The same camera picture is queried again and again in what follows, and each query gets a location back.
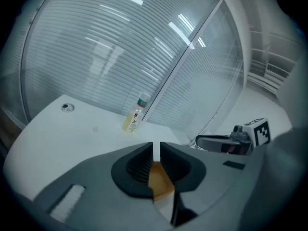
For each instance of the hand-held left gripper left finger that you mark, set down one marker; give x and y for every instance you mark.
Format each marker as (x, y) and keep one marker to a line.
(96, 196)

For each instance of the yellow drink bottle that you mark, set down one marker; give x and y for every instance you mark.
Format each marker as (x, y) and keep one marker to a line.
(133, 121)

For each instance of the white table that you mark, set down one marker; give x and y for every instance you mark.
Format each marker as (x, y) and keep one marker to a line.
(72, 133)

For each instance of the tan cardboard box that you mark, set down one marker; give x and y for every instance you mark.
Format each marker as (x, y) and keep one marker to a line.
(160, 182)

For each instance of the white ceiling pipes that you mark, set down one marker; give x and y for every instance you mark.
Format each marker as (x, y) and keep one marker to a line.
(264, 54)

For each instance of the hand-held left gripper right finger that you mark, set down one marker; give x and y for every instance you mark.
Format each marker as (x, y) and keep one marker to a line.
(216, 174)

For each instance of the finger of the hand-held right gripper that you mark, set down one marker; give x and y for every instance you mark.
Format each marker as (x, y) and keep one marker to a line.
(214, 136)
(211, 144)

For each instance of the person's grey t-shirt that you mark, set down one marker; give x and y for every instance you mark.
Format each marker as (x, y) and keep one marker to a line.
(297, 100)

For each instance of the white air vent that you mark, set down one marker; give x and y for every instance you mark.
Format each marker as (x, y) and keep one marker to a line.
(276, 71)

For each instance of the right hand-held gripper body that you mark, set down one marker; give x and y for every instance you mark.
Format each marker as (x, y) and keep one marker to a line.
(261, 132)

